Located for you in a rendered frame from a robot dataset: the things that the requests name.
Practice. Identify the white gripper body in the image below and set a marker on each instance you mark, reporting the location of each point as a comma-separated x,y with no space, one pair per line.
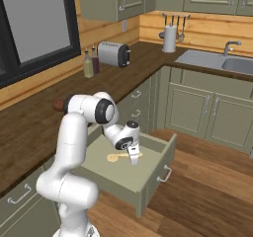
133,155

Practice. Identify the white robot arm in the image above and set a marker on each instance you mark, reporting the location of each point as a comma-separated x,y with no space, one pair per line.
70,155

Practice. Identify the tan pizza cutter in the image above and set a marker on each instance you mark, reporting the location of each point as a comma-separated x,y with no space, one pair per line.
114,157

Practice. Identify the open olive green drawer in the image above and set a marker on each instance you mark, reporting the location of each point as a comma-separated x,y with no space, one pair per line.
131,178

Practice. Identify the olive green drawer front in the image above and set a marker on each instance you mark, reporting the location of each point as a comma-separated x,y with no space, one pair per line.
16,211
145,89
145,111

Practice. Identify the olive green cupboard door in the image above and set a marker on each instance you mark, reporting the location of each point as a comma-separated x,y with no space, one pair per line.
234,125
186,109

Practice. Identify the brown round food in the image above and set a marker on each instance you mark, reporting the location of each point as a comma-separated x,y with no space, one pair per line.
58,104

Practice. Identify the dark vinegar bottle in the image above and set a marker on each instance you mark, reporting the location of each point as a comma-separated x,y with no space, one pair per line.
95,64

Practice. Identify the yellow oil bottle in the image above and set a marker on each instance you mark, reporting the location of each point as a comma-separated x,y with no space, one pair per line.
88,66

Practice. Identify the silver toaster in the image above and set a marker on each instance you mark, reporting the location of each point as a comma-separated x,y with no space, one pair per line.
112,54

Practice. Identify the white paper towel roll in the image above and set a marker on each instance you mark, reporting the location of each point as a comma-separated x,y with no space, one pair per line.
169,38

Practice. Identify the grey steel sink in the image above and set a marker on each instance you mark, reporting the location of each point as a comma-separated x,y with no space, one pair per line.
210,60

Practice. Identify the silver tap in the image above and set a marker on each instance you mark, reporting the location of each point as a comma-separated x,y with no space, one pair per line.
228,46

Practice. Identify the black framed window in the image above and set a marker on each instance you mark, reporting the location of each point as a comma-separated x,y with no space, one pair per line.
39,20

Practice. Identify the grey wall socket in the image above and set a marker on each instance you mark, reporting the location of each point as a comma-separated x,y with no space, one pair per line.
124,25

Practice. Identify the utensil rail with hanging tools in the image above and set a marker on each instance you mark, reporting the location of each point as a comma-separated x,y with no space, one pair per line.
179,17

